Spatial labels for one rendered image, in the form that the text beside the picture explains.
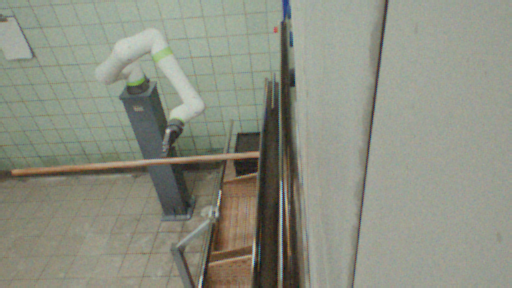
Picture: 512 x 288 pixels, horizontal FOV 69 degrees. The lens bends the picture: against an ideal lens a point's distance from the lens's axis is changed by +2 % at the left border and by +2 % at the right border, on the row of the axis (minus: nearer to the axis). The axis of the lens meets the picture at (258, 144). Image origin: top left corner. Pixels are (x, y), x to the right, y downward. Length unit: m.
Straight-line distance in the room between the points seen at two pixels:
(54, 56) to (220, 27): 1.35
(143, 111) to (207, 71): 0.69
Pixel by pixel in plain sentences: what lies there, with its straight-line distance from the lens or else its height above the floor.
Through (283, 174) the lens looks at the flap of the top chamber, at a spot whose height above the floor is 1.73.
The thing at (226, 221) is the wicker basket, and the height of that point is 0.59.
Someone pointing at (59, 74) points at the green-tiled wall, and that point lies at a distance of 3.47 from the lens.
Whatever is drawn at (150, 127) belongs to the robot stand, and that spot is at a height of 0.94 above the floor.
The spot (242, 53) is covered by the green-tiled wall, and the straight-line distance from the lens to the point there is 2.91.
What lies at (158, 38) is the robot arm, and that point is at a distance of 2.14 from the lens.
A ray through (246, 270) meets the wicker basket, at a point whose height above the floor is 0.68.
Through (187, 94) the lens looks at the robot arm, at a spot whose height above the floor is 1.35.
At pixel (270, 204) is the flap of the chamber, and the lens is 1.27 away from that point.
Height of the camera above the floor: 2.35
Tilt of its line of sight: 38 degrees down
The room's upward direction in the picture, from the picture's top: 7 degrees counter-clockwise
